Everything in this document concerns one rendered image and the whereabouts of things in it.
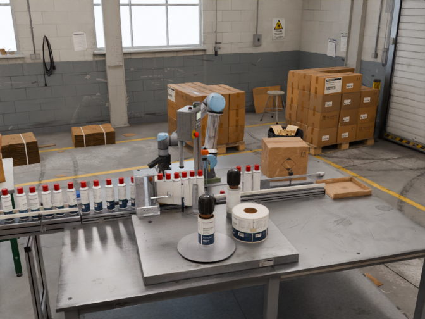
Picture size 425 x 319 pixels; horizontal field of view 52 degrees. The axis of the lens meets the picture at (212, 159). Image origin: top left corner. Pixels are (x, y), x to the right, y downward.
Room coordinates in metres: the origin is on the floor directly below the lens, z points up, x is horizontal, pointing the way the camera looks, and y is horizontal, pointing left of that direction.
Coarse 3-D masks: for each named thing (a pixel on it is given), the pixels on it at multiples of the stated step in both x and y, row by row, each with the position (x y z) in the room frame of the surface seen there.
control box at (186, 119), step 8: (176, 112) 2.65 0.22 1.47; (184, 112) 2.63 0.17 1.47; (192, 112) 2.64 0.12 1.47; (184, 120) 2.63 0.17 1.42; (192, 120) 2.63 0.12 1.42; (184, 128) 2.63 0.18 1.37; (192, 128) 2.63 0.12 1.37; (200, 128) 2.76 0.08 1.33; (184, 136) 2.63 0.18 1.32; (192, 136) 2.63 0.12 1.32
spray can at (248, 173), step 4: (248, 168) 2.71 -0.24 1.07; (244, 172) 2.73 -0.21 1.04; (248, 172) 2.71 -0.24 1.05; (244, 176) 2.72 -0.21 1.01; (248, 176) 2.70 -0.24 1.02; (244, 180) 2.72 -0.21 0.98; (248, 180) 2.70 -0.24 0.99; (244, 184) 2.72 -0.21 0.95; (248, 184) 2.70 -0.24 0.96; (244, 188) 2.72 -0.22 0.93; (248, 188) 2.70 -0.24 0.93
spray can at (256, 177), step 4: (256, 164) 2.76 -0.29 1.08; (256, 168) 2.73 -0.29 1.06; (256, 172) 2.72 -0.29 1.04; (260, 172) 2.73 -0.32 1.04; (256, 176) 2.72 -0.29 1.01; (260, 176) 2.74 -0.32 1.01; (252, 180) 2.74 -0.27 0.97; (256, 180) 2.72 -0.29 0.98; (252, 184) 2.74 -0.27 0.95; (256, 184) 2.72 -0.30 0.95; (252, 188) 2.74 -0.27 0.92; (256, 188) 2.72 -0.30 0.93
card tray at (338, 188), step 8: (328, 184) 3.01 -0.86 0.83; (336, 184) 3.01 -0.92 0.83; (344, 184) 3.01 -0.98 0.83; (352, 184) 3.01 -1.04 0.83; (360, 184) 2.96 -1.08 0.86; (328, 192) 2.86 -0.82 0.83; (336, 192) 2.86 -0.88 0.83; (344, 192) 2.78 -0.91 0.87; (352, 192) 2.79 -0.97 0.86; (360, 192) 2.81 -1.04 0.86; (368, 192) 2.82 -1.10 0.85
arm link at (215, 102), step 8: (208, 96) 3.09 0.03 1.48; (216, 96) 2.98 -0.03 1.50; (208, 104) 3.00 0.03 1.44; (216, 104) 2.97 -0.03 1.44; (224, 104) 2.97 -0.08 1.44; (208, 112) 2.99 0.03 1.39; (216, 112) 2.97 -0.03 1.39; (208, 120) 3.00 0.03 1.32; (216, 120) 2.98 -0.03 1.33; (208, 128) 2.99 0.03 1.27; (216, 128) 2.98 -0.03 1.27; (208, 136) 2.98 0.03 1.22; (216, 136) 2.99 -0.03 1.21; (208, 144) 2.97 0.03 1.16; (216, 152) 2.97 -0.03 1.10; (216, 160) 2.94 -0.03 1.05; (208, 168) 2.94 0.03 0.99
